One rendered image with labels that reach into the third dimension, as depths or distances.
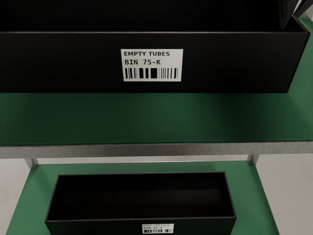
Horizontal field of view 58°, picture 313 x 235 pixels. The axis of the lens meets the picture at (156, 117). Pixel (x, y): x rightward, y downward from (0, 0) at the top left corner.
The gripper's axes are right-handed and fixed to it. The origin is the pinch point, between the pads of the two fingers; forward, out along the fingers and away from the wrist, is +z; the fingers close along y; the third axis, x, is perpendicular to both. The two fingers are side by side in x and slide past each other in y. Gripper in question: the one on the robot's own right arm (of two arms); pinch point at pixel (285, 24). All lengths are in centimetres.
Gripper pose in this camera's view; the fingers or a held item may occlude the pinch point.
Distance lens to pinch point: 56.8
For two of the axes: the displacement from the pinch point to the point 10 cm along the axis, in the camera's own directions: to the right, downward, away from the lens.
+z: 0.1, 7.3, 6.9
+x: 0.0, 6.9, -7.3
